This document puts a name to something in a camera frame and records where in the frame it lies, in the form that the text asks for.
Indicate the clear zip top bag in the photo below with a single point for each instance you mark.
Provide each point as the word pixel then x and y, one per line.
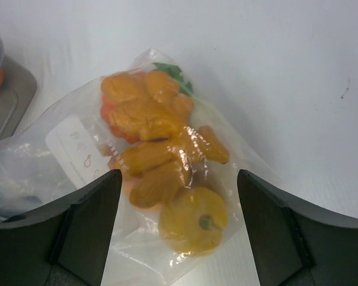
pixel 70 146

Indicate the white fake radish with leaves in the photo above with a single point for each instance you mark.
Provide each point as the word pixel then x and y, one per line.
pixel 176 73

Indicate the fake fried chicken piece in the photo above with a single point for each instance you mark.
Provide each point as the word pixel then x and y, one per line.
pixel 168 147

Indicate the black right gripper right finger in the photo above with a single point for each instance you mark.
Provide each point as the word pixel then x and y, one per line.
pixel 295 242

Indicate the smoky clear plastic bin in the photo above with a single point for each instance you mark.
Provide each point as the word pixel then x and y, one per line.
pixel 16 93

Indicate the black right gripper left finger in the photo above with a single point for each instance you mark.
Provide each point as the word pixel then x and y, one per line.
pixel 64 242

